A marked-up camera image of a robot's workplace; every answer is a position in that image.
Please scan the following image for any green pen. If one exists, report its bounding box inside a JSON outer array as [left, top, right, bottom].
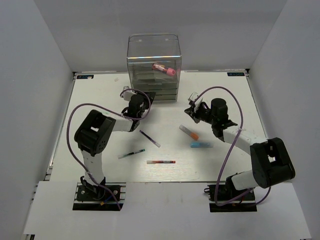
[[118, 148, 145, 159]]

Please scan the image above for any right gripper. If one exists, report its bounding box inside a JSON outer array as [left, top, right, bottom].
[[185, 103, 217, 125]]

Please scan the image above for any pink glue bottle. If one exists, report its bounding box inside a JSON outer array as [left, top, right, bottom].
[[152, 63, 176, 77]]

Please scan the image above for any purple pen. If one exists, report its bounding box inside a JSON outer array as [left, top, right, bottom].
[[139, 130, 161, 148]]

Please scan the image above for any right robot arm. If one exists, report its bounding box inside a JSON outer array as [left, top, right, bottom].
[[184, 98, 296, 200]]

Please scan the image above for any clear organizer lid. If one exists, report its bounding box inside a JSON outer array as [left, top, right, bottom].
[[127, 33, 181, 59]]

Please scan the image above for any orange capped marker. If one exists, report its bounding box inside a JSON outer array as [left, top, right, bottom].
[[179, 124, 199, 141]]

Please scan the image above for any blue eraser case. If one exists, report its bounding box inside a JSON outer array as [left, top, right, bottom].
[[190, 142, 213, 148]]

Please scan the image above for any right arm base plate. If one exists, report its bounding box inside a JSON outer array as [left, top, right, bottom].
[[203, 184, 258, 213]]

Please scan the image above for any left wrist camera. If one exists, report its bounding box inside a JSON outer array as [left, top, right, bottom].
[[120, 86, 136, 102]]

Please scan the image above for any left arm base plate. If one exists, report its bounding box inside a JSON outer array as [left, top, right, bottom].
[[72, 182, 126, 212]]

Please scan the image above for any clear drawer organizer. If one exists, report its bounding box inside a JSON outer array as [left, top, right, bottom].
[[126, 34, 182, 102]]

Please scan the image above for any red pen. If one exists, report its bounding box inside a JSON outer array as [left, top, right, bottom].
[[146, 160, 176, 165]]

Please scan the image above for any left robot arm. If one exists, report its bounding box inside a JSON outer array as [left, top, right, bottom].
[[74, 91, 156, 200]]

